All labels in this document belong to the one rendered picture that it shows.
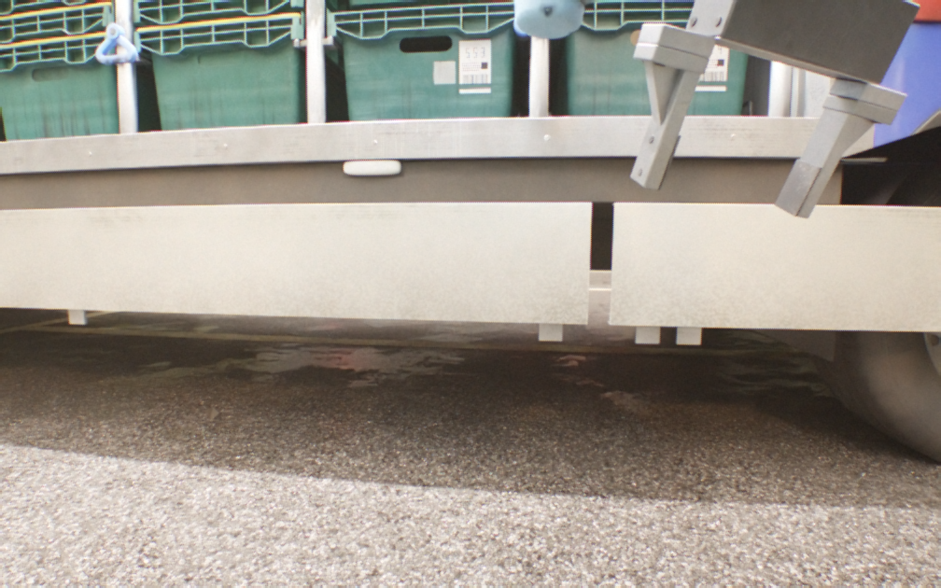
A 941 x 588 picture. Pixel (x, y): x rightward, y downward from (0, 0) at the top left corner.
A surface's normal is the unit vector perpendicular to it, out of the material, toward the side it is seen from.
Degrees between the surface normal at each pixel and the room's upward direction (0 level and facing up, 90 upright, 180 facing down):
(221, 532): 0
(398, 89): 94
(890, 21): 113
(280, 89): 91
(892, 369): 94
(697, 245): 90
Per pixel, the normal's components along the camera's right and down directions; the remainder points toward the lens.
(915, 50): -0.11, 0.12
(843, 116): -0.98, -0.11
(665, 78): 0.09, 0.51
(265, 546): 0.00, -0.99
